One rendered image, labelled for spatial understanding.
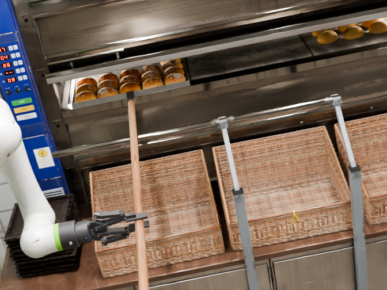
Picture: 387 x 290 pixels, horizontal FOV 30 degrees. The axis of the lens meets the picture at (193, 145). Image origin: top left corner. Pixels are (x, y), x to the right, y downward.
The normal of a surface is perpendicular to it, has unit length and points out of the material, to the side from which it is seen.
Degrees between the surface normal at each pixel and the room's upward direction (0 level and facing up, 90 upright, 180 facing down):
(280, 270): 90
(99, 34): 70
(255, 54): 0
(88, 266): 0
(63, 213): 0
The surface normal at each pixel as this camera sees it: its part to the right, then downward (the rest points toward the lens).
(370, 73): 0.04, 0.17
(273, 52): -0.17, -0.85
